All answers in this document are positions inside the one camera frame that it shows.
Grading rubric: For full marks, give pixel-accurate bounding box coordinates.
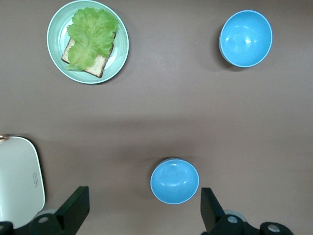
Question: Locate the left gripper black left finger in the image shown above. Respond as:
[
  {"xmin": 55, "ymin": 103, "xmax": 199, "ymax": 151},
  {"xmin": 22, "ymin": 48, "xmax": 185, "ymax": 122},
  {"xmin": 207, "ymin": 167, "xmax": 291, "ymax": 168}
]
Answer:
[{"xmin": 28, "ymin": 186, "xmax": 90, "ymax": 235}]

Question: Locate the green lettuce leaf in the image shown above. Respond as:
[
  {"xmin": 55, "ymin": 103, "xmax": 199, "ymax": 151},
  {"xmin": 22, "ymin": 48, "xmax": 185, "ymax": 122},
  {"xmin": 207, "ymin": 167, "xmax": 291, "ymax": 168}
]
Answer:
[{"xmin": 65, "ymin": 7, "xmax": 120, "ymax": 72}]

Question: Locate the brown table cover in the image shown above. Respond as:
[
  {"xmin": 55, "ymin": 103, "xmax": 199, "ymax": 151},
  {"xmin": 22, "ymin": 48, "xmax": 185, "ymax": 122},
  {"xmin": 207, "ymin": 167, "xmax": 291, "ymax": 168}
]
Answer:
[{"xmin": 0, "ymin": 0, "xmax": 313, "ymax": 235}]

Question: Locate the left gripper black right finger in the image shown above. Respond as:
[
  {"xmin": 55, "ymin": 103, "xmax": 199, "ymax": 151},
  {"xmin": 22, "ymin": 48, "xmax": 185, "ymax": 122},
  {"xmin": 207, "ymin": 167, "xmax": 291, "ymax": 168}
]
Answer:
[{"xmin": 200, "ymin": 187, "xmax": 294, "ymax": 235}]

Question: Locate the bread slice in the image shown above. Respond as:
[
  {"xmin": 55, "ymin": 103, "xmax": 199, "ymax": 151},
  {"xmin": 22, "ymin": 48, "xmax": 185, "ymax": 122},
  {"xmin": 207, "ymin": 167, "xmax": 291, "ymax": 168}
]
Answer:
[{"xmin": 61, "ymin": 32, "xmax": 116, "ymax": 79}]

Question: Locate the blue bowl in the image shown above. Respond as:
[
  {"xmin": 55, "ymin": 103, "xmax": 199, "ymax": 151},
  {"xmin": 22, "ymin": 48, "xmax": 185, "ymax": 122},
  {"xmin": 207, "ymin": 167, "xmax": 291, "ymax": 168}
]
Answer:
[
  {"xmin": 150, "ymin": 157, "xmax": 200, "ymax": 205},
  {"xmin": 218, "ymin": 10, "xmax": 273, "ymax": 68}
]

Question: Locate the light green plate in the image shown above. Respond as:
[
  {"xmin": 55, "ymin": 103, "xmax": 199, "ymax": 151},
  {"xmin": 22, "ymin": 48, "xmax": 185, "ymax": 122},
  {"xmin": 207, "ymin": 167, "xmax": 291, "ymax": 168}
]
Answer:
[{"xmin": 46, "ymin": 0, "xmax": 130, "ymax": 85}]

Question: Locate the cream toaster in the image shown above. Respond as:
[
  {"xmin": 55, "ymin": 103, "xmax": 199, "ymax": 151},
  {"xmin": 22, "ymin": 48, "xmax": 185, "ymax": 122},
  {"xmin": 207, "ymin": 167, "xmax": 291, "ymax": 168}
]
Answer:
[{"xmin": 0, "ymin": 135, "xmax": 46, "ymax": 228}]

